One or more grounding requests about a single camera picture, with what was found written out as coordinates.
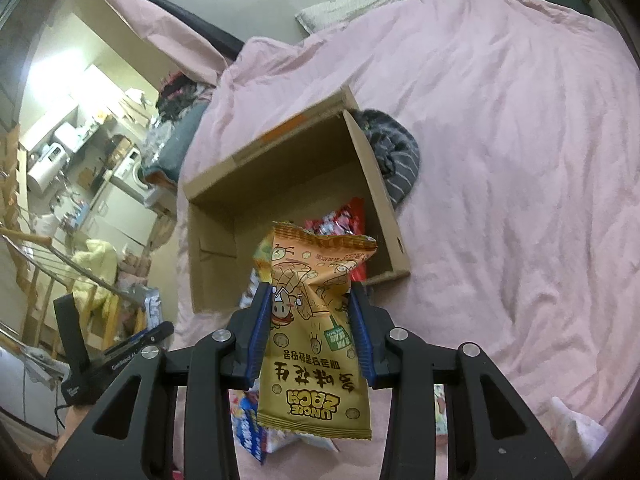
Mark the orange peanut snack bag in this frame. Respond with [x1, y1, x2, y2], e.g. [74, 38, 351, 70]
[257, 222, 378, 440]

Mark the person's left hand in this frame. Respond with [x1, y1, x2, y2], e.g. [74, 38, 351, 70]
[39, 405, 92, 476]

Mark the blue white snack bag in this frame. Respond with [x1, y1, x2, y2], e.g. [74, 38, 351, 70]
[229, 390, 338, 465]

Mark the red snack bag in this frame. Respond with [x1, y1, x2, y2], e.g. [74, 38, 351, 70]
[304, 197, 367, 288]

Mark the pink bed duvet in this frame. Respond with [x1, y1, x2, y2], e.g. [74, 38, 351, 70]
[84, 0, 640, 480]

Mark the white patterned paper packet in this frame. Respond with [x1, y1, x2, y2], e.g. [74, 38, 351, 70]
[540, 396, 608, 476]

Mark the grey striped cloth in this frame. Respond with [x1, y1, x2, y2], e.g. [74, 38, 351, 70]
[352, 110, 421, 209]

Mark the white washing machine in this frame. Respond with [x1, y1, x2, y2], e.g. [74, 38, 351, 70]
[111, 148, 151, 202]

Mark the brown cardboard box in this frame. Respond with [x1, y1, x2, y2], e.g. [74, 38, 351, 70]
[184, 87, 410, 313]

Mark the pile of dark clothes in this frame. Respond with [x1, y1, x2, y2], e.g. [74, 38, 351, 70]
[140, 73, 215, 188]

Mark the white pillow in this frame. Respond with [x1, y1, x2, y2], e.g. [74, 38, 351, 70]
[295, 0, 398, 35]

